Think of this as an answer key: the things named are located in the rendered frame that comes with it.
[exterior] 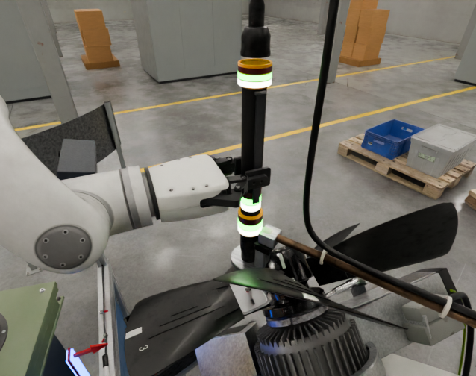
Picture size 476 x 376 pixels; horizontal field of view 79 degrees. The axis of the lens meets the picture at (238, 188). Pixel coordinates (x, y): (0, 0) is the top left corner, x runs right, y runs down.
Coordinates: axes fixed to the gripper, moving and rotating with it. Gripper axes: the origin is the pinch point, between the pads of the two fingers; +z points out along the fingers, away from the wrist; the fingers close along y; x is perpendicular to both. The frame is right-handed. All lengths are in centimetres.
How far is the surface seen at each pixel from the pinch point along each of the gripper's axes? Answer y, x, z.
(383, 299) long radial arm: 10.7, -35.4, 29.0
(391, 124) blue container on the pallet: -208, -121, 290
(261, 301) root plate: 3.4, -30.3, 1.4
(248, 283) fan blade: 15.4, -4.9, -7.4
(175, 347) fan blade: 5.5, -30.6, -17.1
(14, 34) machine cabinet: -589, -42, -149
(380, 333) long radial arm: 15.3, -39.3, 25.2
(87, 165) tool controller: -62, -26, -31
